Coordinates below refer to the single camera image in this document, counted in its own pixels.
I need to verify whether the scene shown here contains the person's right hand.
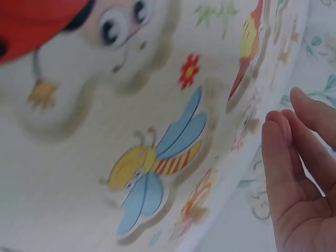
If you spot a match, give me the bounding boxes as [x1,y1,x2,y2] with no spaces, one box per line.
[261,86,336,252]

